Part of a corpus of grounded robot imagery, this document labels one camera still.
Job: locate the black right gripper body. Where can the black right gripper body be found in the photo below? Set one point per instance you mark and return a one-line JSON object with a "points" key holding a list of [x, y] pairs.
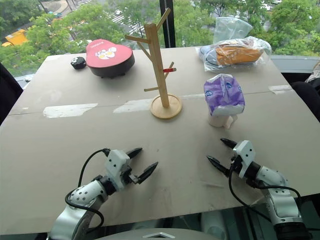
{"points": [[236, 166]]}

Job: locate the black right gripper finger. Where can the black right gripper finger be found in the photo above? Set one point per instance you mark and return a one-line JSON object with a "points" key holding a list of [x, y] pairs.
{"points": [[217, 163], [228, 143]]}

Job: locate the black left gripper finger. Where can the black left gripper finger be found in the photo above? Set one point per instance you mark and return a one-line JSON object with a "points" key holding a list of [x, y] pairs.
{"points": [[135, 151], [148, 171]]}

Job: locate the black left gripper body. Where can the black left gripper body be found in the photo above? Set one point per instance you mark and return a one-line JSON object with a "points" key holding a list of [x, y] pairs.
{"points": [[130, 176]]}

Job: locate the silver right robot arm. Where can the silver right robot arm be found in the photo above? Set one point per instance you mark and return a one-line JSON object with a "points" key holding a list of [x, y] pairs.
{"points": [[280, 192]]}

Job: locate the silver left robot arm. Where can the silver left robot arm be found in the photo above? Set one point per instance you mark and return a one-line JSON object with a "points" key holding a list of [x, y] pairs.
{"points": [[83, 193]]}

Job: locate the wooden mug tree stand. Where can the wooden mug tree stand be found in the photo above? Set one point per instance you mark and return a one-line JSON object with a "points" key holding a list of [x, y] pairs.
{"points": [[160, 75]]}

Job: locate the grey robot torso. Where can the grey robot torso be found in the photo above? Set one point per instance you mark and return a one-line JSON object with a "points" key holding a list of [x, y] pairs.
{"points": [[155, 235]]}

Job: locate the plastic bag with orange item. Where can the plastic bag with orange item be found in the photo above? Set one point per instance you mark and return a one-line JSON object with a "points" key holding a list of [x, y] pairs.
{"points": [[235, 55]]}

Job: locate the bystander dark trouser leg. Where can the bystander dark trouser leg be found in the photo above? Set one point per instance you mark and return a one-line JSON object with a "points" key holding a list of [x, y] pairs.
{"points": [[308, 95]]}

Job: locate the red heart-shaped box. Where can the red heart-shaped box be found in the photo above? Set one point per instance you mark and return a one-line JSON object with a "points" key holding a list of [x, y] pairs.
{"points": [[110, 56]]}

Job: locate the small black round object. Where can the small black round object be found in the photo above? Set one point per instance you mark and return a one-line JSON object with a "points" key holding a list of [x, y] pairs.
{"points": [[78, 63]]}

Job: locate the dark chair back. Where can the dark chair back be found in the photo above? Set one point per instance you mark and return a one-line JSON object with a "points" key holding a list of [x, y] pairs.
{"points": [[8, 95]]}

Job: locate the yellow truck outside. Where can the yellow truck outside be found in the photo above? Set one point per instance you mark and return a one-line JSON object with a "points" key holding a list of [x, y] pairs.
{"points": [[16, 37]]}

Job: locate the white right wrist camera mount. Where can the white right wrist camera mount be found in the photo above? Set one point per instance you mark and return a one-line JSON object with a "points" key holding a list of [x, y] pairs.
{"points": [[245, 155]]}

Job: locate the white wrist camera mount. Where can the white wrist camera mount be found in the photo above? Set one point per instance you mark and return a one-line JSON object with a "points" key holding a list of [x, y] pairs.
{"points": [[245, 155], [115, 162]]}

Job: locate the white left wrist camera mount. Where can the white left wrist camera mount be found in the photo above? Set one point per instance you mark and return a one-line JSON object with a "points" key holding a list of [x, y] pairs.
{"points": [[115, 162]]}

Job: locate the black window frame post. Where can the black window frame post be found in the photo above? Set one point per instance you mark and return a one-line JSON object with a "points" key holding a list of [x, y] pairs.
{"points": [[168, 25]]}

